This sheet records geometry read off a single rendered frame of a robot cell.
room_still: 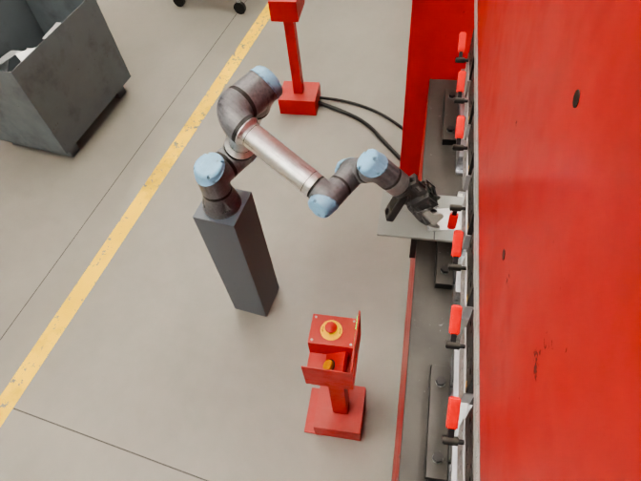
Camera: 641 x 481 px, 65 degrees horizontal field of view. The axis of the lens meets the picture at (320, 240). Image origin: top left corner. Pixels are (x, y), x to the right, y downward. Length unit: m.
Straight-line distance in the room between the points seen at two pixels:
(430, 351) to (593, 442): 1.12
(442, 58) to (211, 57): 2.31
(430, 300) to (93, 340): 1.83
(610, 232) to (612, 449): 0.16
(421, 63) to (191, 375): 1.77
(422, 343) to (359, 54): 2.81
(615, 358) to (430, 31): 1.91
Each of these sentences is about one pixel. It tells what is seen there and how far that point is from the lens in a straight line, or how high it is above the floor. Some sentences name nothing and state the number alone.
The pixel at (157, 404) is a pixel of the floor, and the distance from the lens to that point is 2.59.
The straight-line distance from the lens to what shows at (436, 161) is 1.99.
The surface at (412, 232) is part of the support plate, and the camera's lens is 1.61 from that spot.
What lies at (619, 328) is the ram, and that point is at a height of 1.96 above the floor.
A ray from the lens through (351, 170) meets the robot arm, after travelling 1.47.
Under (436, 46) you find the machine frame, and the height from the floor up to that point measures 1.03.
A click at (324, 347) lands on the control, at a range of 1.69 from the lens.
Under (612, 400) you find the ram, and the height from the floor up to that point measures 1.93.
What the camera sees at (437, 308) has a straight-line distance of 1.62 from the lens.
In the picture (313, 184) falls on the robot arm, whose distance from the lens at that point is 1.42.
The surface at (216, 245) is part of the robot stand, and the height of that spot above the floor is 0.60.
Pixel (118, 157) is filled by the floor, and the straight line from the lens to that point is 3.62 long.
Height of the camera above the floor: 2.30
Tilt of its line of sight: 55 degrees down
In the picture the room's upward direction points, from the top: 8 degrees counter-clockwise
